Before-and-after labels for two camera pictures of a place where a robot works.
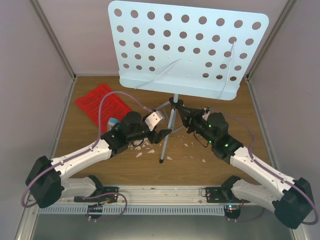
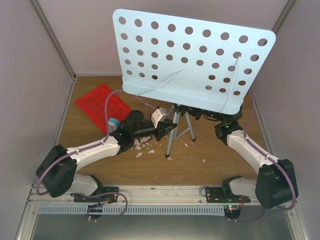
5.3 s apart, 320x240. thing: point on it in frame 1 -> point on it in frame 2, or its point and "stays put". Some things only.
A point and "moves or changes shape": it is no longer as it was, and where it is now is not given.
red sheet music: (112, 106) stays put
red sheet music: (102, 90) stays put
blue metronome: (111, 122) stays put
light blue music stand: (194, 51) moves or changes shape
